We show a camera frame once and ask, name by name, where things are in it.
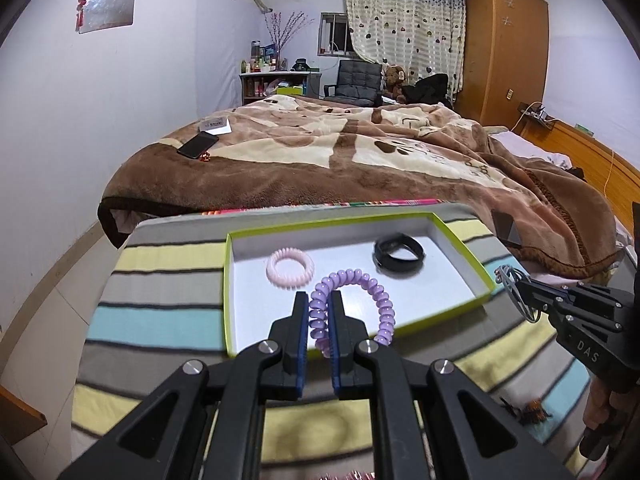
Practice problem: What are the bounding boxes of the purple spiral hair tie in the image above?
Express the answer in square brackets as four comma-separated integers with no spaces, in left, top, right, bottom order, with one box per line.
[308,269,396,359]

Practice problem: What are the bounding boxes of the black fitness band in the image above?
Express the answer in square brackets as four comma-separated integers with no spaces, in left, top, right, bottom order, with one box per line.
[373,234,427,275]

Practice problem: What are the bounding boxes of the pink spiral hair tie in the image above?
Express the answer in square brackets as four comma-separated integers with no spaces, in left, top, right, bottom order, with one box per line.
[266,247,317,289]

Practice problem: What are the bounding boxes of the white box with green rim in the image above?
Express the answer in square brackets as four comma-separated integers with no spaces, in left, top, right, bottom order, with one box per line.
[225,211,497,359]

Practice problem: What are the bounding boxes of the amber beaded bracelet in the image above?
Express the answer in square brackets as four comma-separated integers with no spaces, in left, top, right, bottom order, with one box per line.
[500,397,552,427]

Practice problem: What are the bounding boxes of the black clothing pile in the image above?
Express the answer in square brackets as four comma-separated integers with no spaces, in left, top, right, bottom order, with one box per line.
[402,73,451,108]

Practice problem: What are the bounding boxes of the wooden headboard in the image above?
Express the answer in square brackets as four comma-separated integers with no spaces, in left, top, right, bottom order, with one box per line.
[512,117,640,241]

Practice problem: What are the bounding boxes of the dark rectangular device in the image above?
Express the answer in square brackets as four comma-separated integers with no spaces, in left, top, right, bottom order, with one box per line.
[492,210,524,247]

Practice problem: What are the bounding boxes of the row of bottles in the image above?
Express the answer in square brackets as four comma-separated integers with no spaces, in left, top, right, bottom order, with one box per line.
[241,40,288,73]

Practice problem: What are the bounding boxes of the shiny foil wall sheet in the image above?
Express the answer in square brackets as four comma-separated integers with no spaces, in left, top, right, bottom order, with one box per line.
[76,0,138,35]

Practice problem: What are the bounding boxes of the heart patterned curtain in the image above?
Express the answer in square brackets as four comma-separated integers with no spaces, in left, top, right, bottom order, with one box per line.
[342,0,468,106]

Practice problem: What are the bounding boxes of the small white box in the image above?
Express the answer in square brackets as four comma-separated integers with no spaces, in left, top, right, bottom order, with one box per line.
[198,117,232,136]

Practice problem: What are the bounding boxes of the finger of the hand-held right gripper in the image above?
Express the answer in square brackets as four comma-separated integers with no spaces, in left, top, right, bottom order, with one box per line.
[514,279,626,307]
[547,301,631,336]

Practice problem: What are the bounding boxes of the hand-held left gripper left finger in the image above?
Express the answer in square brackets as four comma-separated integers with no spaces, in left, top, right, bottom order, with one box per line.
[57,291,311,480]

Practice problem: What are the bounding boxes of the window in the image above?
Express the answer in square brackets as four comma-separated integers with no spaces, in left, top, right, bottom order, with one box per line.
[316,11,358,58]

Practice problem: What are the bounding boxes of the pink rhinestone hair clip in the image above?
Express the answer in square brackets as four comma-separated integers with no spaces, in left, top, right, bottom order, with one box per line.
[310,469,378,480]

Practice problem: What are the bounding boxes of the black smartphone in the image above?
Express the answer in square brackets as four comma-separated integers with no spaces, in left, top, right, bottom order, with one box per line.
[177,131,220,159]

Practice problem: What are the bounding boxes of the pink flower branches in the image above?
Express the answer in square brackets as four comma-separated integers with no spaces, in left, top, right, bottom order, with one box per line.
[264,10,316,68]

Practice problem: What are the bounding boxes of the yellow cable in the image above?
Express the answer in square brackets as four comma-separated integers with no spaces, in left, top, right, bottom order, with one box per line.
[602,147,617,196]

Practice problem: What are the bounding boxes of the striped table cloth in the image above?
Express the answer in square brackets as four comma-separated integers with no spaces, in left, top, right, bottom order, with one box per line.
[70,202,626,480]

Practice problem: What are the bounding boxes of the person's right hand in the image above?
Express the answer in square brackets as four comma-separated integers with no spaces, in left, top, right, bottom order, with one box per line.
[582,380,613,431]

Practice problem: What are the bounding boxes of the white corner shelf desk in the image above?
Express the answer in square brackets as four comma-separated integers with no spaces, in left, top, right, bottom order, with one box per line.
[239,70,321,101]

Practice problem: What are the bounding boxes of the power strip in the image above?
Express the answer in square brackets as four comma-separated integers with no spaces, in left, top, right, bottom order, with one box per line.
[517,102,556,123]

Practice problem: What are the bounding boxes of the brown patterned blanket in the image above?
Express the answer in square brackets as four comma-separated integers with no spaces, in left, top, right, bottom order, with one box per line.
[97,94,623,281]

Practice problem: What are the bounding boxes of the wooden wardrobe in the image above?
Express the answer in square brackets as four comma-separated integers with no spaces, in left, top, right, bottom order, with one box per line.
[452,0,550,126]

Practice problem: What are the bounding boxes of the pink plaid cloth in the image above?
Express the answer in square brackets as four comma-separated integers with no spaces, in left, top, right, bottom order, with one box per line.
[200,199,441,216]

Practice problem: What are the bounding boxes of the wooden board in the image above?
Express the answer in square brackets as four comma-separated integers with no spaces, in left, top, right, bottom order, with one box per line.
[0,385,48,446]

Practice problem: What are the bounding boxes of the brown teddy bear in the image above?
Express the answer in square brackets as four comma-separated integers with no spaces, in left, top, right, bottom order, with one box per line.
[382,65,408,103]

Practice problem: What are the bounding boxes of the grey hair tie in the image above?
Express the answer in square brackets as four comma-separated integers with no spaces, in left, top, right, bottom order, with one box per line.
[495,264,543,323]

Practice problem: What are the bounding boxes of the black quilted chair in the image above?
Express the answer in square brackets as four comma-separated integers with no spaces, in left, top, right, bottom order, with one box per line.
[323,59,385,107]

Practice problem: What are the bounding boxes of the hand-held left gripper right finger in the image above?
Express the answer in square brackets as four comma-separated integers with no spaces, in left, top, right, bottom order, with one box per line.
[330,291,576,480]

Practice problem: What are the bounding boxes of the pink bed sheet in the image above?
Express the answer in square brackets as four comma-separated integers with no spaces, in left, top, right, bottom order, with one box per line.
[487,130,573,171]

